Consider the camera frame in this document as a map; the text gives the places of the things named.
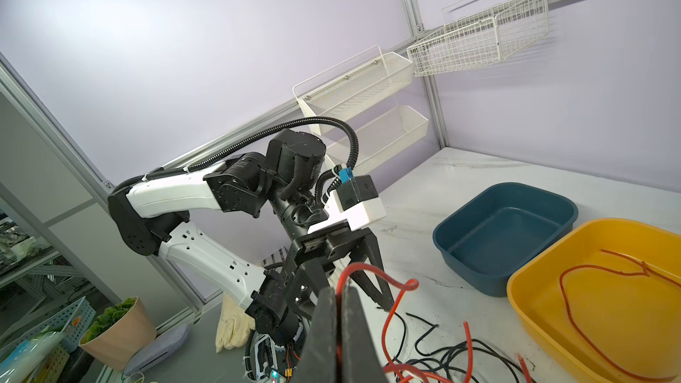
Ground upper white mesh shelf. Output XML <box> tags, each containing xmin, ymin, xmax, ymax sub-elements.
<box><xmin>293</xmin><ymin>45</ymin><xmax>414</xmax><ymax>122</ymax></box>

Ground teal plastic tub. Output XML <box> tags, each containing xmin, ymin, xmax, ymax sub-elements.
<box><xmin>433</xmin><ymin>182</ymin><xmax>579</xmax><ymax>297</ymax></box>

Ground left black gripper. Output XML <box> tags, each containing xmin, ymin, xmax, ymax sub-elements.
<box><xmin>265</xmin><ymin>222</ymin><xmax>395</xmax><ymax>326</ymax></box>

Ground lower white mesh shelf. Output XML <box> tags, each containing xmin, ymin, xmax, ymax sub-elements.
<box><xmin>323</xmin><ymin>106</ymin><xmax>429</xmax><ymax>176</ymax></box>

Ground grey pouch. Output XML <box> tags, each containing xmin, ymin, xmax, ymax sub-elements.
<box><xmin>122</xmin><ymin>324</ymin><xmax>191</xmax><ymax>377</ymax></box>

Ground white mesh shelf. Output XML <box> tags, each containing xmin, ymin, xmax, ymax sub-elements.
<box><xmin>323</xmin><ymin>106</ymin><xmax>429</xmax><ymax>176</ymax></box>
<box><xmin>293</xmin><ymin>45</ymin><xmax>414</xmax><ymax>122</ymax></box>

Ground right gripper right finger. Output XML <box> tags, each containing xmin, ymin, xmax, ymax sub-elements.
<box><xmin>340</xmin><ymin>285</ymin><xmax>387</xmax><ymax>383</ymax></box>

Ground red cables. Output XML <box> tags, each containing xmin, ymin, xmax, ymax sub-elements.
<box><xmin>334</xmin><ymin>261</ymin><xmax>533</xmax><ymax>383</ymax></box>

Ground potted green plant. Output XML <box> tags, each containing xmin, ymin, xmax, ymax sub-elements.
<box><xmin>79</xmin><ymin>296</ymin><xmax>157</xmax><ymax>372</ymax></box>

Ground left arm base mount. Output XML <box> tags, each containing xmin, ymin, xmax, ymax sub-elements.
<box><xmin>243</xmin><ymin>330</ymin><xmax>307</xmax><ymax>382</ymax></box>

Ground white storage crate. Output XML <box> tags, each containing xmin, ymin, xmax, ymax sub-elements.
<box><xmin>1</xmin><ymin>297</ymin><xmax>95</xmax><ymax>382</ymax></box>

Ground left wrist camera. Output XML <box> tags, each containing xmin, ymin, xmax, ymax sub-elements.
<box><xmin>308</xmin><ymin>175</ymin><xmax>387</xmax><ymax>234</ymax></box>

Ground yellow plastic tub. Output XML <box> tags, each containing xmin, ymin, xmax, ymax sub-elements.
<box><xmin>507</xmin><ymin>218</ymin><xmax>680</xmax><ymax>382</ymax></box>

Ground red cable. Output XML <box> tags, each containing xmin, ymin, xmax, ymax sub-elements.
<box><xmin>558</xmin><ymin>248</ymin><xmax>681</xmax><ymax>383</ymax></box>

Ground white wire basket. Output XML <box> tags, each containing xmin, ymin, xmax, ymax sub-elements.
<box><xmin>407</xmin><ymin>0</ymin><xmax>550</xmax><ymax>77</ymax></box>

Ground white cotton glove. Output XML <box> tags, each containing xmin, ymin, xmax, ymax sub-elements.
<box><xmin>215</xmin><ymin>294</ymin><xmax>255</xmax><ymax>353</ymax></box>

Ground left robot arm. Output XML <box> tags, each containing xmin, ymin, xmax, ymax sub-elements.
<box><xmin>107</xmin><ymin>116</ymin><xmax>386</xmax><ymax>345</ymax></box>

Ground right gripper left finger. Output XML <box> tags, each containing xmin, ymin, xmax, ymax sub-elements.
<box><xmin>291</xmin><ymin>287</ymin><xmax>338</xmax><ymax>383</ymax></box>

